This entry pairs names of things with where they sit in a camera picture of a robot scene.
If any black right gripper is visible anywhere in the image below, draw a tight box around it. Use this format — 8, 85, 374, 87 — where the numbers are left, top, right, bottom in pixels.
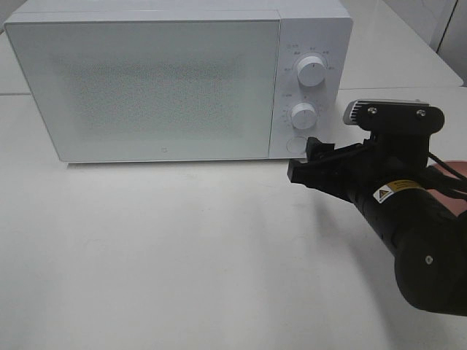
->
287, 133, 431, 204

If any pink round plate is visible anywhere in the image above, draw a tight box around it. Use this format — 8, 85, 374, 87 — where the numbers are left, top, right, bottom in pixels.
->
428, 160, 467, 217

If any white microwave knob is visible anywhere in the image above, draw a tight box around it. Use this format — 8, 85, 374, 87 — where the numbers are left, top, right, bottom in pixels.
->
296, 53, 327, 88
290, 103, 317, 130

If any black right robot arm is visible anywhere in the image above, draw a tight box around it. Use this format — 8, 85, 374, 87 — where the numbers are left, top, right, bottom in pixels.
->
287, 134, 466, 316

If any white upper microwave knob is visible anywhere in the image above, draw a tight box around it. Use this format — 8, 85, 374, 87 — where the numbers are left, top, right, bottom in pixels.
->
296, 53, 327, 88

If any white lower microwave knob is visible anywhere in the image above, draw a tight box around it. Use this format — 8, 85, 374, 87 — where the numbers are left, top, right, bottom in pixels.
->
290, 103, 317, 130

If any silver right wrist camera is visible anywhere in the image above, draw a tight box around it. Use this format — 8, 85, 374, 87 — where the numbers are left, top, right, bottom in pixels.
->
343, 99, 445, 136

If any white round door button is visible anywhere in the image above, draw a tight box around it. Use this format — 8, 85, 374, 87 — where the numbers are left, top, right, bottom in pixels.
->
286, 136, 307, 154

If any white microwave door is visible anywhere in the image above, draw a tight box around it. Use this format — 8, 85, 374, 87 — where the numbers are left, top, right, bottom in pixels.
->
6, 20, 279, 163

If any white microwave oven body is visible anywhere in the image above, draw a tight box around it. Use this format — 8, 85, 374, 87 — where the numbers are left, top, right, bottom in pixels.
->
4, 1, 353, 160

